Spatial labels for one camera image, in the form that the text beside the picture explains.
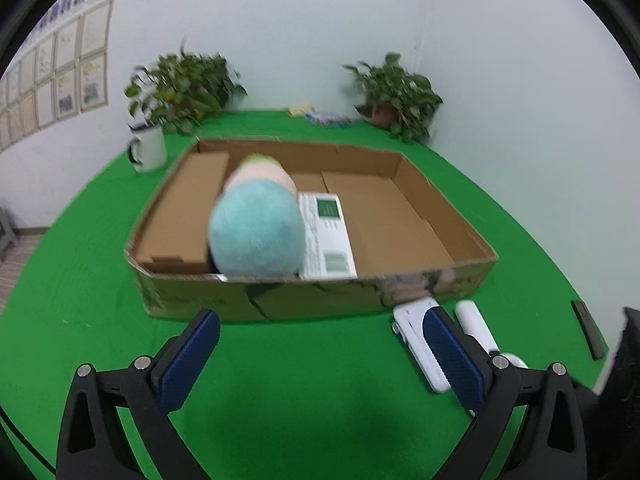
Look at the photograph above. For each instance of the white handheld fan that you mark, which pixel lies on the white handheld fan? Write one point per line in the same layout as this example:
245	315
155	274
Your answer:
475	322

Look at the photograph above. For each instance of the grey plastic stool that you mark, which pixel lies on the grey plastic stool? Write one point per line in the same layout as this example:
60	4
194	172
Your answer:
6	232

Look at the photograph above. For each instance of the black remote control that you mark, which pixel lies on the black remote control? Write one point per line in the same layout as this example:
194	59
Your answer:
587	327

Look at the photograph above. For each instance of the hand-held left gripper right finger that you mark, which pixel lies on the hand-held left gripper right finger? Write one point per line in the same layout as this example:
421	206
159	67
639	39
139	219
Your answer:
452	355

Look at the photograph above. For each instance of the bushy potted plant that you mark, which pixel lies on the bushy potted plant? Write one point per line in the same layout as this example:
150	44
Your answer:
185	85

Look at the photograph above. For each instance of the potted plant in brown pot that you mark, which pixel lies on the potted plant in brown pot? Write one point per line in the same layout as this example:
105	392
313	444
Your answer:
395	90

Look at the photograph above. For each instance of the large cardboard box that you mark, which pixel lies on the large cardboard box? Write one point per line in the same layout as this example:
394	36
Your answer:
310	302

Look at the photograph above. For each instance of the pink and teal plush toy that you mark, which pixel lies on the pink and teal plush toy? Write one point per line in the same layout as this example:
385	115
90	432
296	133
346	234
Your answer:
255	230

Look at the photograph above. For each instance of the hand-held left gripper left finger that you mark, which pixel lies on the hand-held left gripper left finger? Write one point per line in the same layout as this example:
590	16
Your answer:
192	355

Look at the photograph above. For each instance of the group of framed wall certificates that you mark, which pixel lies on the group of framed wall certificates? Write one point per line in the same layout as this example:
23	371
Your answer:
92	30

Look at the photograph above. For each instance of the white green-label medicine box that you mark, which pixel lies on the white green-label medicine box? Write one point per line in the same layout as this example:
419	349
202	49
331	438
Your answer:
330	245

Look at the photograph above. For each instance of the white calculator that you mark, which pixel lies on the white calculator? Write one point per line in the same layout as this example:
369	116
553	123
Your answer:
412	330

